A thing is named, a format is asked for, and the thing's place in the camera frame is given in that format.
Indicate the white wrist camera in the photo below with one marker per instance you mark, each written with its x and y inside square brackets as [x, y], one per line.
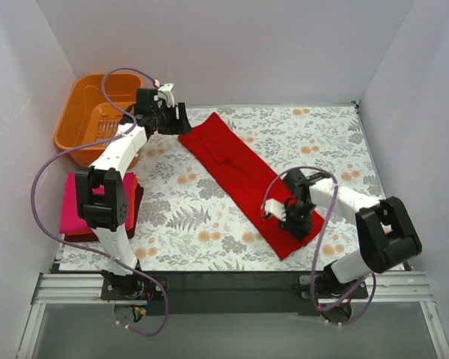
[166, 90]
[274, 208]

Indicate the folded pink t shirt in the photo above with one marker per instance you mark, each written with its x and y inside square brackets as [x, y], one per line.
[70, 223]

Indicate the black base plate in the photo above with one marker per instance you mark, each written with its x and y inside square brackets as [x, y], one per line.
[212, 292]

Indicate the folded orange t shirt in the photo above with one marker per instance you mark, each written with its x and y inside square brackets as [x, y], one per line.
[130, 182]

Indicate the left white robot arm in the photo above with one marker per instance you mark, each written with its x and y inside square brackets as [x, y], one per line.
[100, 192]

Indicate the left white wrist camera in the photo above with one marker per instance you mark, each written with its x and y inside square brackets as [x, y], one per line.
[166, 90]

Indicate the floral patterned table mat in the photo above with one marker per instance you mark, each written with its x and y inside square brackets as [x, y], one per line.
[186, 222]

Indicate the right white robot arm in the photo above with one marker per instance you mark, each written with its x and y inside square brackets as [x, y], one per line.
[386, 234]

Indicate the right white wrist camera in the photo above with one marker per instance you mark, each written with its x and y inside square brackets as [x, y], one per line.
[274, 208]

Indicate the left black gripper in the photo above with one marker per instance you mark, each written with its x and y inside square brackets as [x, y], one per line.
[176, 122]

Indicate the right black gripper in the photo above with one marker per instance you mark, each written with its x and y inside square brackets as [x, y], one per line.
[297, 219]

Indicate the orange plastic basket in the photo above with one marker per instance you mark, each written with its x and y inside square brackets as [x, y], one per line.
[87, 116]

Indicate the aluminium frame rail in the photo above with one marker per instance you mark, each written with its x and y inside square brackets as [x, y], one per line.
[393, 316]

